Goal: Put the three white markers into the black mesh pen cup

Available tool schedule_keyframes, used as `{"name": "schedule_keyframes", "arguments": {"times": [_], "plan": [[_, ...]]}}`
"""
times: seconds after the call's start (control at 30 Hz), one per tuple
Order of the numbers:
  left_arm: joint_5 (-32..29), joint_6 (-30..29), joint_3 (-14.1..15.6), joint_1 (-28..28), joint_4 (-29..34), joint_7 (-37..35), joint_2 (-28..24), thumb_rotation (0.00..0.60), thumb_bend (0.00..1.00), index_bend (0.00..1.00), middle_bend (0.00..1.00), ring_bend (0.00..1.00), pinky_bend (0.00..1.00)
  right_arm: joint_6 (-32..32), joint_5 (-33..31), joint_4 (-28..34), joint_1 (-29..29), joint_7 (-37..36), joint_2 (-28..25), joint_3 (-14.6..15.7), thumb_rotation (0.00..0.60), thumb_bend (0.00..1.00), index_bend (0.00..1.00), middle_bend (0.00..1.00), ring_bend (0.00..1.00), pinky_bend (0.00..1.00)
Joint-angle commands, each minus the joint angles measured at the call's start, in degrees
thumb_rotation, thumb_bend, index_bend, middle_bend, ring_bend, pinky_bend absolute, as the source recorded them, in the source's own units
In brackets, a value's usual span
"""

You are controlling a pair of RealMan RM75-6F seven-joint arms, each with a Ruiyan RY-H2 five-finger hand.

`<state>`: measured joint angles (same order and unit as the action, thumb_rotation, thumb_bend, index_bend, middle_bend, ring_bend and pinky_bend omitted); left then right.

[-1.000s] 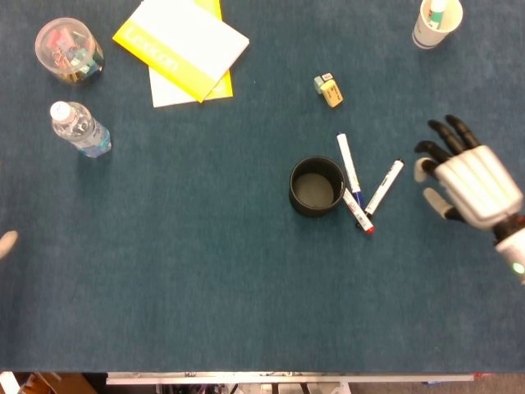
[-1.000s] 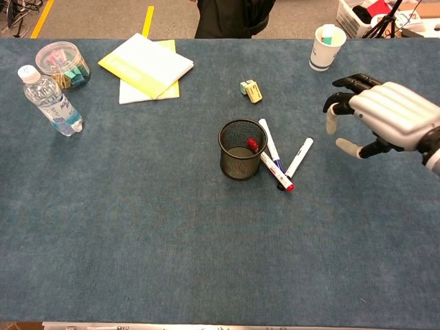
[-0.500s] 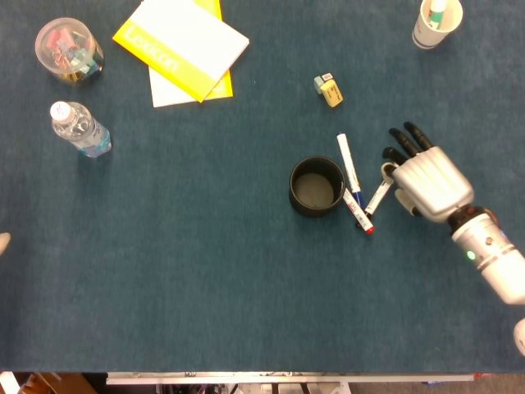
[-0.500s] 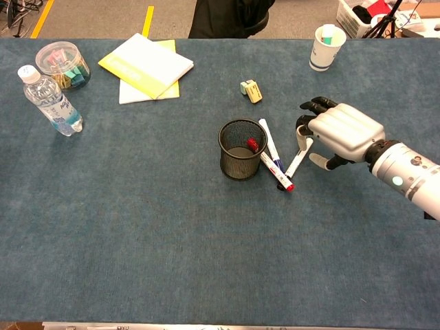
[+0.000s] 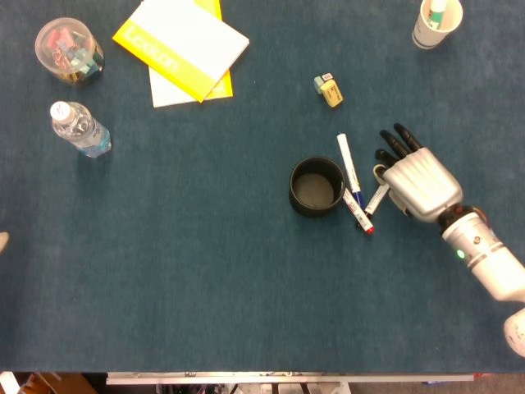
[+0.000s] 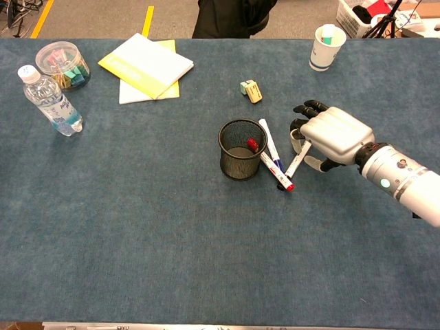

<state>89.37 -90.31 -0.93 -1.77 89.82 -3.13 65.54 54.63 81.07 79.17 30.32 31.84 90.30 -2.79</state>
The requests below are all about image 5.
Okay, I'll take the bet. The clear jar of binder clips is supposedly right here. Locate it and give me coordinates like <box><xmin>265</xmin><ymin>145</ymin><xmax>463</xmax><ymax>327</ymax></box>
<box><xmin>34</xmin><ymin>16</ymin><xmax>106</xmax><ymax>87</ymax></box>

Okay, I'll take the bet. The white green glue stick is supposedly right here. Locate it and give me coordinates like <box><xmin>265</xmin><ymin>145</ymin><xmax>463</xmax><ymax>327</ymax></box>
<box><xmin>426</xmin><ymin>0</ymin><xmax>449</xmax><ymax>30</ymax></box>

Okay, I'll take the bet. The black mesh pen cup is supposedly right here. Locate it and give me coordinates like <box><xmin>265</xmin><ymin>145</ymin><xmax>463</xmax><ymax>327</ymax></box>
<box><xmin>289</xmin><ymin>155</ymin><xmax>348</xmax><ymax>218</ymax></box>

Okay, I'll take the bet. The yellow eraser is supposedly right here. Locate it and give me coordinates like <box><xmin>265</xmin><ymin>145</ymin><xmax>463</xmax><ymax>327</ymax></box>
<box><xmin>319</xmin><ymin>80</ymin><xmax>345</xmax><ymax>109</ymax></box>

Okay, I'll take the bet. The blue capped white marker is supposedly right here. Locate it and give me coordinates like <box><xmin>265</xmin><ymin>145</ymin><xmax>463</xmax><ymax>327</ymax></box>
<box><xmin>336</xmin><ymin>132</ymin><xmax>367</xmax><ymax>209</ymax></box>

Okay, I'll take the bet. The white paper cup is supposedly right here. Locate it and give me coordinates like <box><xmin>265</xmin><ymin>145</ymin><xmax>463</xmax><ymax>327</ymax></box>
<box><xmin>412</xmin><ymin>0</ymin><xmax>464</xmax><ymax>51</ymax></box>

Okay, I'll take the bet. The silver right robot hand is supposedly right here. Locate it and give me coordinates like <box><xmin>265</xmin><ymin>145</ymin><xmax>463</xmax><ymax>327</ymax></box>
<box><xmin>372</xmin><ymin>122</ymin><xmax>464</xmax><ymax>225</ymax></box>

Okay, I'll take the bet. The red capped white marker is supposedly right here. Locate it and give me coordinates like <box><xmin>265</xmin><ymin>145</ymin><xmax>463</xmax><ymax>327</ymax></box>
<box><xmin>342</xmin><ymin>188</ymin><xmax>376</xmax><ymax>236</ymax></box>

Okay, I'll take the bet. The metal table frame edge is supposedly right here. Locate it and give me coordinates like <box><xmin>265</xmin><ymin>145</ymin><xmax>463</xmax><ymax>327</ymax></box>
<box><xmin>105</xmin><ymin>371</ymin><xmax>475</xmax><ymax>387</ymax></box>

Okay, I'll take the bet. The blue felt table cover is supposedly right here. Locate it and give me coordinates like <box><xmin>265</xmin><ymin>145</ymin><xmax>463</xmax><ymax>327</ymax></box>
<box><xmin>0</xmin><ymin>0</ymin><xmax>525</xmax><ymax>374</ymax></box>

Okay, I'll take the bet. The clear plastic water bottle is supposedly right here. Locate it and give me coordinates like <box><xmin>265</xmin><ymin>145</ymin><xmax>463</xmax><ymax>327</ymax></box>
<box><xmin>50</xmin><ymin>100</ymin><xmax>112</xmax><ymax>158</ymax></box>

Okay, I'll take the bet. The yellow white Lexicon notebook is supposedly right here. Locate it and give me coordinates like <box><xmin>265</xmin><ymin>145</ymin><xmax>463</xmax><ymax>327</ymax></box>
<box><xmin>112</xmin><ymin>0</ymin><xmax>250</xmax><ymax>103</ymax></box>

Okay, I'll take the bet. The black capped white marker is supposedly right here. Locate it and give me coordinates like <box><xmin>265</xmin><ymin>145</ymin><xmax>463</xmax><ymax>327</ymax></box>
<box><xmin>363</xmin><ymin>183</ymin><xmax>390</xmax><ymax>217</ymax></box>

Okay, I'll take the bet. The brown box under table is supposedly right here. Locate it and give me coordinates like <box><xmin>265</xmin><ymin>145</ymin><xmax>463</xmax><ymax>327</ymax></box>
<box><xmin>16</xmin><ymin>372</ymin><xmax>98</xmax><ymax>394</ymax></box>

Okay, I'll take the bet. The small green eraser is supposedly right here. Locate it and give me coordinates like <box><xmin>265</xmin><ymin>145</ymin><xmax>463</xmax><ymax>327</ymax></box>
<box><xmin>313</xmin><ymin>72</ymin><xmax>334</xmax><ymax>94</ymax></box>

